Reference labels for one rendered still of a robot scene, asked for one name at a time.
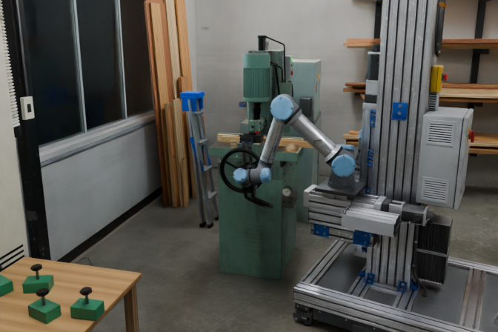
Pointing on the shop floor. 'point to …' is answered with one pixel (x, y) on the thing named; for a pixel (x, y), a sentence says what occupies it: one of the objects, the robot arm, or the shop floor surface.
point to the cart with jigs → (64, 296)
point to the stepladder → (196, 103)
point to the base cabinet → (256, 229)
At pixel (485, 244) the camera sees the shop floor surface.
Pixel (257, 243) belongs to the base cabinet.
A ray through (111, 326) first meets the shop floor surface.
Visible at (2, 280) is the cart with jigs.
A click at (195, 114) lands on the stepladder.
